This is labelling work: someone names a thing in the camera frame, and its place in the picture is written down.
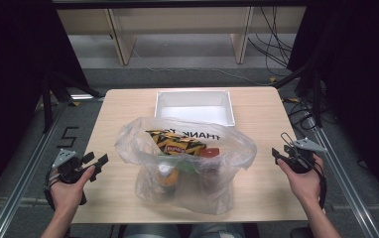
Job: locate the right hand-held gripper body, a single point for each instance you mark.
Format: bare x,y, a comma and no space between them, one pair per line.
301,160

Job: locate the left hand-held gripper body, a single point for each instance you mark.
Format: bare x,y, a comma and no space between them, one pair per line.
68,167

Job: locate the brown drink carton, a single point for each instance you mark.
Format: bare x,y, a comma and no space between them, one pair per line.
209,152

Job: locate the black yellow chip bag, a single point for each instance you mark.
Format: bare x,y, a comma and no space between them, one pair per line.
174,143

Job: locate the clear plastic shopping bag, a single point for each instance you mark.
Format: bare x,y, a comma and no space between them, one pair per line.
210,191

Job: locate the green snack packet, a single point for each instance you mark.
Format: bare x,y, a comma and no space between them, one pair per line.
186,165

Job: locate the white plastic bin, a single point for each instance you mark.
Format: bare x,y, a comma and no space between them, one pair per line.
194,105

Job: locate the person's right hand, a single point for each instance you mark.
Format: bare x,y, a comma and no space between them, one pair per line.
306,186

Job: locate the person's left hand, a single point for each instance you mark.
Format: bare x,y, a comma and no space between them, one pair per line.
66,196

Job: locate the black metal stand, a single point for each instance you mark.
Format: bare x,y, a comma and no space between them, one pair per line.
315,99
47,105

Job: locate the orange juice bottle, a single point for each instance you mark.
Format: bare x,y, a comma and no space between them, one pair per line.
168,177

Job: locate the black curtain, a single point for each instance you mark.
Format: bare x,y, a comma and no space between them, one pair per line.
12,66
359,66

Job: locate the light wooden desk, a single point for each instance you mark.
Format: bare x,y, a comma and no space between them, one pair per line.
124,43

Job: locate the aluminium floor rail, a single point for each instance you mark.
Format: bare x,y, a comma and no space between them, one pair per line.
346,188
22,185

